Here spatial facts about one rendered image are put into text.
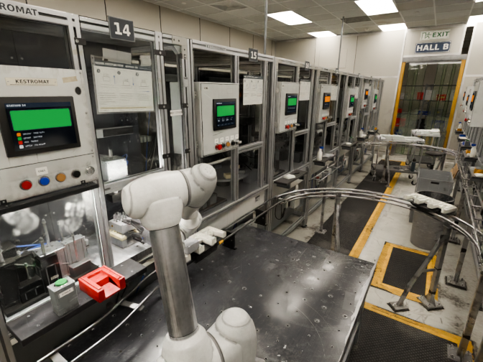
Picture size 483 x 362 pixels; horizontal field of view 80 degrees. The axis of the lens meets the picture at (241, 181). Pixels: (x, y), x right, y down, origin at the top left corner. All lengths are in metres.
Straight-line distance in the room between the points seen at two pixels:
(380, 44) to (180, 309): 8.87
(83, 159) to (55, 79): 0.32
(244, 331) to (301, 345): 0.40
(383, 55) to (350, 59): 0.86
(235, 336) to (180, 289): 0.28
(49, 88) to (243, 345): 1.17
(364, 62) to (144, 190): 8.77
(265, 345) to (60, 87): 1.35
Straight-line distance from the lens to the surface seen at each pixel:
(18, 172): 1.30
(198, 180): 0.97
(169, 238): 0.97
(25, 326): 1.44
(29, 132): 1.27
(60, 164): 1.34
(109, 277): 1.49
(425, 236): 3.96
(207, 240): 1.82
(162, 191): 0.93
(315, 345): 1.50
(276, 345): 1.47
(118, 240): 1.77
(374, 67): 9.31
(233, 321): 1.16
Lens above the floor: 1.76
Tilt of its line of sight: 18 degrees down
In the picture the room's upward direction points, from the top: straight up
